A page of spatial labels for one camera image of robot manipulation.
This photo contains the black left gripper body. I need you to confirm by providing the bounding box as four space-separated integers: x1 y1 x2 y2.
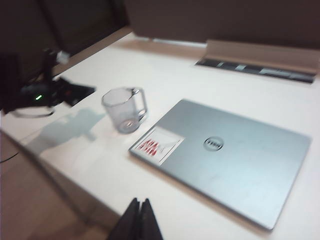
42 78 67 107

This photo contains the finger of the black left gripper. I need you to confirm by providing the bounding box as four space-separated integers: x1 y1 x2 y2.
62 86 87 107
59 77 97 97

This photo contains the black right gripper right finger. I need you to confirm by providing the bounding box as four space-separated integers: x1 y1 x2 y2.
140 198 163 240

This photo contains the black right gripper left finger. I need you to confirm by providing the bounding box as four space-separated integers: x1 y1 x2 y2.
112 197 141 240

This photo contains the clear grey glass mug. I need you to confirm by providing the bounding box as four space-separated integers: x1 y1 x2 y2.
101 86 149 135

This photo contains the silver Dell laptop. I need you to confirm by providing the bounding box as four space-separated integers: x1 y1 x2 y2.
128 99 313 231

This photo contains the white red-lettered sticker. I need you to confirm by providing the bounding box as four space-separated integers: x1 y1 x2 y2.
131 127 185 167

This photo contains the brown fabric desk partition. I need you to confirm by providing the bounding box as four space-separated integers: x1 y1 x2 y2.
124 0 320 51

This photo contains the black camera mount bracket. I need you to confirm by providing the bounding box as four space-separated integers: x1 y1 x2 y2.
42 47 61 83

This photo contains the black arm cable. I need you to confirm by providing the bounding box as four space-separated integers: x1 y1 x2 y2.
12 107 55 119

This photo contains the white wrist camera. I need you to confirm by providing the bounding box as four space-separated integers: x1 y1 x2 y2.
56 50 70 64

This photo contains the black desk cable tray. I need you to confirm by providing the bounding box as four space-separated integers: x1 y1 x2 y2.
193 56 315 85

